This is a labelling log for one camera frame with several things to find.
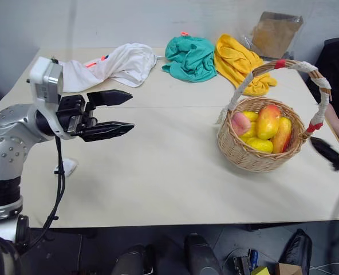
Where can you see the person's bare forearm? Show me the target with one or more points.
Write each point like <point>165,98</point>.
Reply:
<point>334,116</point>

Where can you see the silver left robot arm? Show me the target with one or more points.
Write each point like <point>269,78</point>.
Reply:
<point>6,137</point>

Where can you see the small yellow box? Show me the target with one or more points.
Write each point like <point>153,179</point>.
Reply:
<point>259,270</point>

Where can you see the large red-yellow mango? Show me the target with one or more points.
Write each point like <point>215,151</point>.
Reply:
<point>268,121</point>

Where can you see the black chair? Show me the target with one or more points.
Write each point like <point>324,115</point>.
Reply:
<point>337,71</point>

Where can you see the small white plastic piece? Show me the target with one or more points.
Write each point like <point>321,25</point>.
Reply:
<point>68,166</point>

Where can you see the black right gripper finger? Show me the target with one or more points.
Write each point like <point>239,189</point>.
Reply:
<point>325,149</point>

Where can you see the black bag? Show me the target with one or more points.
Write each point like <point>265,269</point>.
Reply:
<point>298,249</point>

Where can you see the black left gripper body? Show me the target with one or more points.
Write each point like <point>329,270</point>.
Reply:
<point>72,113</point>

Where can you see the brown cardboard box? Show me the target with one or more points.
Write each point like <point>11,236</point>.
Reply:
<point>288,269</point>

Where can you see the small orange clip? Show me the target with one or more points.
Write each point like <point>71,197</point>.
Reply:
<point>184,33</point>

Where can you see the brown bag in clear plastic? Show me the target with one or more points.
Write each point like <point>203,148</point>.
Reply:
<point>275,34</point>

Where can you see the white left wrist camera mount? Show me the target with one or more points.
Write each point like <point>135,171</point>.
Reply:
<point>45,77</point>

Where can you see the dark rounded black shape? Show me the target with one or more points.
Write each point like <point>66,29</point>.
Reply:
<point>201,255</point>

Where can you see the yellow crumpled cloth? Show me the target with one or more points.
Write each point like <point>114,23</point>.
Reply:
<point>241,63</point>

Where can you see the pink peach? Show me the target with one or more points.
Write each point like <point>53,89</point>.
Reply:
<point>240,123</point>

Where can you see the small electronic board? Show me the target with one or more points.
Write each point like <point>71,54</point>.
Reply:
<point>244,262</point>

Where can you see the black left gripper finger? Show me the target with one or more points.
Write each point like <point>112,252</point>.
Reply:
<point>109,98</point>
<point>109,130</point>

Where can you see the teal crumpled cloth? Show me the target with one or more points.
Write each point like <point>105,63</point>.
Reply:
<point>191,58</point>

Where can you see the white crumpled cloth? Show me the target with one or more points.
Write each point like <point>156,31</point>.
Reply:
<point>120,64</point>

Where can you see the slim red-yellow mango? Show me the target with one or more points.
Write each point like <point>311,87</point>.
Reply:
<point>282,134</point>

